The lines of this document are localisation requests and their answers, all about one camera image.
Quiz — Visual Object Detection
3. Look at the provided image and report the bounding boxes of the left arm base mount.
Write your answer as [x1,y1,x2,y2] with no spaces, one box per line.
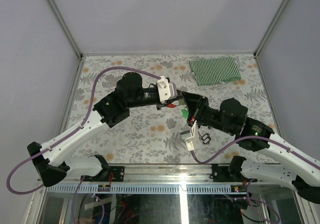
[92,166,125,182]

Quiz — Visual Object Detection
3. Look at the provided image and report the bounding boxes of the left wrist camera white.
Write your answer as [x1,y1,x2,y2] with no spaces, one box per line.
[156,76,178,104]

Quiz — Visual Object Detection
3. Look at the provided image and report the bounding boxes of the green white striped cloth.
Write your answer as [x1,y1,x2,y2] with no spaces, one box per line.
[189,56,241,86]

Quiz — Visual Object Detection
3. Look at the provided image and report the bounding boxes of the black key tag lower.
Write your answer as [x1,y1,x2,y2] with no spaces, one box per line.
[202,137,211,144]

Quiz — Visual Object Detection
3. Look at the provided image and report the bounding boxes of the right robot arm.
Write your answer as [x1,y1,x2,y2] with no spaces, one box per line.
[180,91,320,204]

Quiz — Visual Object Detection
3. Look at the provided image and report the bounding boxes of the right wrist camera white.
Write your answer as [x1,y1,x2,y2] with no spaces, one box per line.
[179,121,199,151]

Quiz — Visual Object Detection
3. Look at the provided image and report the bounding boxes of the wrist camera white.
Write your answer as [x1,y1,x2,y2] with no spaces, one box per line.
[156,76,178,104]
[179,121,199,151]

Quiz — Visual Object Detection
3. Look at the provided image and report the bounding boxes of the white slotted cable duct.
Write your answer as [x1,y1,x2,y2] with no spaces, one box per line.
[47,183,247,195]

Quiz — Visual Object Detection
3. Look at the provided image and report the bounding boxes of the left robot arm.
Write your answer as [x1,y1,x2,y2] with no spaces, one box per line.
[27,72,178,187]

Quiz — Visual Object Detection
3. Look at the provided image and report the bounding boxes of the aluminium front rail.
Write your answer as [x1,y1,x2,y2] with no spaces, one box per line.
[37,163,251,184]

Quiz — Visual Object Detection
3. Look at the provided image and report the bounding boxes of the black key tag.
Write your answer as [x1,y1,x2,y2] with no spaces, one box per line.
[201,133,210,140]
[202,137,211,144]

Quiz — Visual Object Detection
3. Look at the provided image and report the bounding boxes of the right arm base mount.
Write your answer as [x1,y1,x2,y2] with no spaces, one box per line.
[210,156,246,182]

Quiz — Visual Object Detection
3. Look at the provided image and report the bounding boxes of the metal key holder red handle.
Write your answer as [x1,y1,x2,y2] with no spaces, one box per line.
[166,96,187,109]

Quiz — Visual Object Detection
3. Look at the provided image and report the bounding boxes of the black key tag upper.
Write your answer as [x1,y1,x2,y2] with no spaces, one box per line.
[201,133,210,140]

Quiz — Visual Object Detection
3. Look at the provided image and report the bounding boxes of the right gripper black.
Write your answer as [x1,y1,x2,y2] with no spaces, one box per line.
[181,91,235,135]

